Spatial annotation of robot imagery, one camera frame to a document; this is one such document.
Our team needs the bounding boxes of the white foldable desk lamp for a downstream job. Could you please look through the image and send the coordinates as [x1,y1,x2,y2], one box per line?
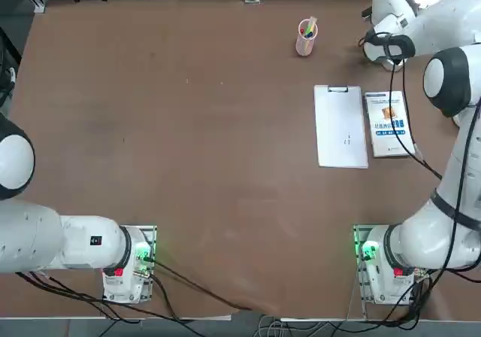
[382,0,449,71]

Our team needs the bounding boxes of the pink pen cup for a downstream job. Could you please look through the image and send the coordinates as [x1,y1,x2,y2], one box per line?
[295,17,320,57]

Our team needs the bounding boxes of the pink clipboard with black clip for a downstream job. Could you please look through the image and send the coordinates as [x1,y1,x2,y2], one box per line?
[313,83,370,170]

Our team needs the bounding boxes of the white paper sheet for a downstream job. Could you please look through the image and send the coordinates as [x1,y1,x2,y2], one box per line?
[314,87,368,168]

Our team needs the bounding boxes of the white and blue book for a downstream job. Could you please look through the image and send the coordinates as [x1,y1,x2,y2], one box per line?
[364,90,417,159]

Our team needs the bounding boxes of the black cable bundle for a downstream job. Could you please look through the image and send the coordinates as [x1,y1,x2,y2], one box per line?
[14,271,196,322]

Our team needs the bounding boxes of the black cable across table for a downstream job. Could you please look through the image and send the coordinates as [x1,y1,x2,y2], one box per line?
[149,258,257,312]

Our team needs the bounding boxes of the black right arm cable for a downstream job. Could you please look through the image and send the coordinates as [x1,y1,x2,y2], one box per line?
[358,30,481,278]

